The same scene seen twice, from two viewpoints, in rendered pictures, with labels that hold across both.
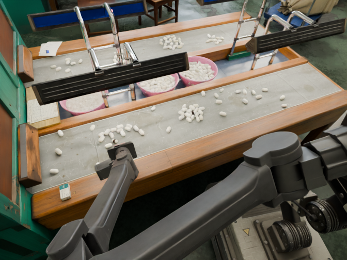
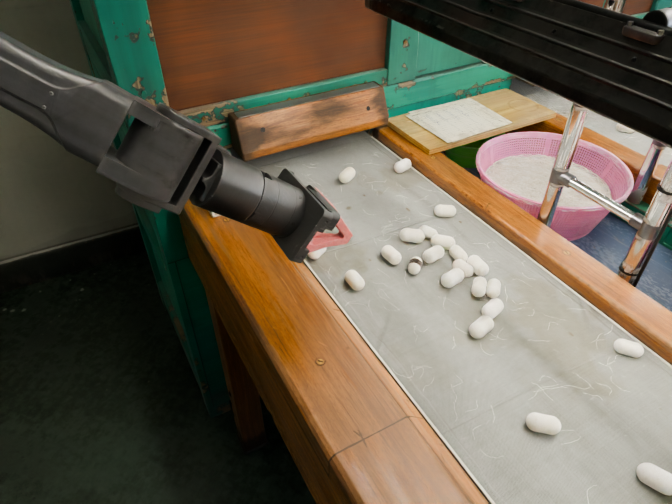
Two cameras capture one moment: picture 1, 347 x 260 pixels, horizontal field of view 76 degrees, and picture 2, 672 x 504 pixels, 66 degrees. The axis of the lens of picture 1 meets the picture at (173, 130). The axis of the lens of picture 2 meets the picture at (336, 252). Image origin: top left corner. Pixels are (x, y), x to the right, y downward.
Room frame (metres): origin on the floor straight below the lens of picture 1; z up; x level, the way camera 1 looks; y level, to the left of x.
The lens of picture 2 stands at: (0.47, -0.26, 1.24)
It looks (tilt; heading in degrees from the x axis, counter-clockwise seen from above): 40 degrees down; 87
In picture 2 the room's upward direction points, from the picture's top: straight up
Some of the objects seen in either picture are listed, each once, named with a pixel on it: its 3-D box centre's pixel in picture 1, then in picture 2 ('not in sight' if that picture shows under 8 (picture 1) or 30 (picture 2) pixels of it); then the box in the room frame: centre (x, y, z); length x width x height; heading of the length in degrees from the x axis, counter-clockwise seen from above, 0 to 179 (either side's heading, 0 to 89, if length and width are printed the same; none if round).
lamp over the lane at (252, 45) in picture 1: (299, 33); not in sight; (1.15, -0.63, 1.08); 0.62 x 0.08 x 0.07; 116
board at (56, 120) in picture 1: (42, 104); (471, 118); (0.81, 0.71, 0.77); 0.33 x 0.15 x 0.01; 26
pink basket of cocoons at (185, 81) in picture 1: (196, 74); not in sight; (1.22, -0.13, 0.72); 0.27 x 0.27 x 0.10
